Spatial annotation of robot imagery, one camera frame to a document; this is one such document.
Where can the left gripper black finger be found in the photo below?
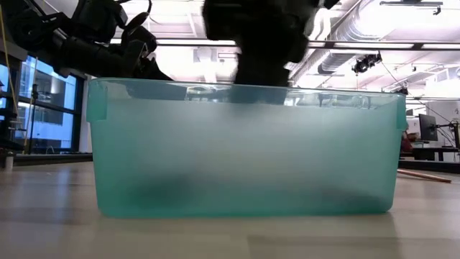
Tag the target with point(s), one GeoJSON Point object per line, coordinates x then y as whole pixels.
{"type": "Point", "coordinates": [152, 72]}

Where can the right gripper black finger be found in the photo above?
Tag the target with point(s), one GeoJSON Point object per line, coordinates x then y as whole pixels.
{"type": "Point", "coordinates": [262, 72]}

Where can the teal translucent plastic bin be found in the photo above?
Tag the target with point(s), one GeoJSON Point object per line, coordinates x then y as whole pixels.
{"type": "Point", "coordinates": [244, 162]}

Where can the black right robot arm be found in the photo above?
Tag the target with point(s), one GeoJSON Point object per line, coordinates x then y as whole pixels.
{"type": "Point", "coordinates": [328, 3]}

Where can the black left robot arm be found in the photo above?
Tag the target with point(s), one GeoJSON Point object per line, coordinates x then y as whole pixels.
{"type": "Point", "coordinates": [36, 32]}

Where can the black ceiling spotlight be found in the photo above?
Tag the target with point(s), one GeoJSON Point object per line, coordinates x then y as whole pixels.
{"type": "Point", "coordinates": [401, 91]}

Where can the small white cylinder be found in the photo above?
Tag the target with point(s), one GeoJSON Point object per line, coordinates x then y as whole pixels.
{"type": "Point", "coordinates": [8, 162]}

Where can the black computer monitor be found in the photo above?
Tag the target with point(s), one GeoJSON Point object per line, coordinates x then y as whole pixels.
{"type": "Point", "coordinates": [427, 127]}

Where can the black background desk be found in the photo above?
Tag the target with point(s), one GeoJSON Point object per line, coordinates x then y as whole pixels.
{"type": "Point", "coordinates": [426, 153]}

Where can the wooden stick on table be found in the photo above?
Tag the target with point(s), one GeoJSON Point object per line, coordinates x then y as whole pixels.
{"type": "Point", "coordinates": [427, 176]}

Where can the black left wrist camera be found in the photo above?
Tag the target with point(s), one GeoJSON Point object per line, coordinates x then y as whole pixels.
{"type": "Point", "coordinates": [100, 18]}

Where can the silver ventilation duct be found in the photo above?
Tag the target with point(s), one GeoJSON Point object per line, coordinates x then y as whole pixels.
{"type": "Point", "coordinates": [345, 32]}

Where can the black-framed glass window wall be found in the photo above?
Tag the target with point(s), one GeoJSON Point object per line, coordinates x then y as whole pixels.
{"type": "Point", "coordinates": [50, 86]}

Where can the black overhead frame light bar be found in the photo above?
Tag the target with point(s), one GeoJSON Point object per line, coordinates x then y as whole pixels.
{"type": "Point", "coordinates": [359, 45]}

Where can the black hanging ceiling camera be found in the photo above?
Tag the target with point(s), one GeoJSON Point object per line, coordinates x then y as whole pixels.
{"type": "Point", "coordinates": [364, 64]}

